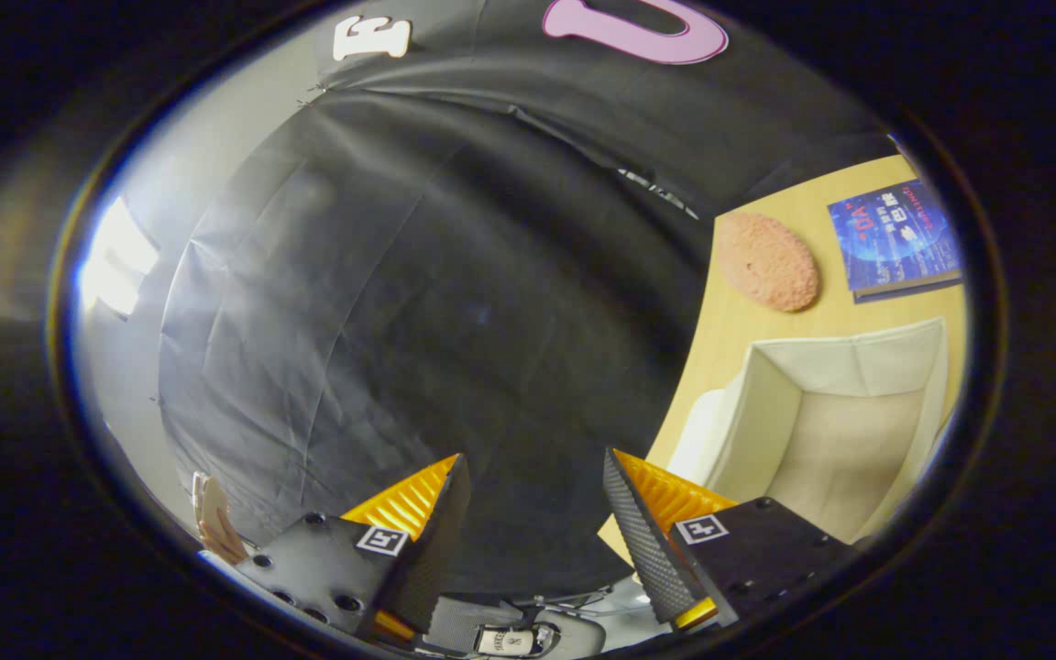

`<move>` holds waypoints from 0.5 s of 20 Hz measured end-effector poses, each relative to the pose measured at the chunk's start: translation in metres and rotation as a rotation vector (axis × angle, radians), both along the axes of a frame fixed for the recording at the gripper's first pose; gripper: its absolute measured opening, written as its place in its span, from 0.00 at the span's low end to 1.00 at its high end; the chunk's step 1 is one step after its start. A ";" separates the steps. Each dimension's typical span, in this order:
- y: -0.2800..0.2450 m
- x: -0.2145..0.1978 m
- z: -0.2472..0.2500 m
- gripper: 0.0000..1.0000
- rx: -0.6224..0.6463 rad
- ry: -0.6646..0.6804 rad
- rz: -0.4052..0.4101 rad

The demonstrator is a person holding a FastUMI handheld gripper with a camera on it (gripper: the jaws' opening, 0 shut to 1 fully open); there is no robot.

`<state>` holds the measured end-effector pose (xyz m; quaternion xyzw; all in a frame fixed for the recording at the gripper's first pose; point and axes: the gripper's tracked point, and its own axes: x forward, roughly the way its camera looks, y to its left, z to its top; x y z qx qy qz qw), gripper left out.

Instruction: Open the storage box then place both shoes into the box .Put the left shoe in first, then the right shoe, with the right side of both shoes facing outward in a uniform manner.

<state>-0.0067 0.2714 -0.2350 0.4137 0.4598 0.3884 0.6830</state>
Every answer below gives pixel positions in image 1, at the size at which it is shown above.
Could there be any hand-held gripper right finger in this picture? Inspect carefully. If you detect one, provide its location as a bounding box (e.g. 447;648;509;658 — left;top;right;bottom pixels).
601;447;861;635

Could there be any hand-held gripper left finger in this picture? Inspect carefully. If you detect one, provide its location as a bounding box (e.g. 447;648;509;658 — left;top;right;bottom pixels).
201;453;474;644

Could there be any beige fabric storage box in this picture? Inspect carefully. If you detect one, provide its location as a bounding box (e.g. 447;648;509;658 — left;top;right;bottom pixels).
670;316;955;546

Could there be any person's grey sneaker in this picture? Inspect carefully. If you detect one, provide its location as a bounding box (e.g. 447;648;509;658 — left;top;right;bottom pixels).
418;594;607;660

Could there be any orange oval fuzzy pad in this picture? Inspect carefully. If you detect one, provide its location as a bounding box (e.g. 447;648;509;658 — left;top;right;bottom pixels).
714;211;822;314

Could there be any blue book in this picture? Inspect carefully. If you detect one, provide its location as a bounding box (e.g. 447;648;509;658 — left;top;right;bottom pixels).
827;179;964;303

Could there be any ceiling light panel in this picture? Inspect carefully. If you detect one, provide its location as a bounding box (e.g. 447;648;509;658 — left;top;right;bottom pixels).
79;195;162;320

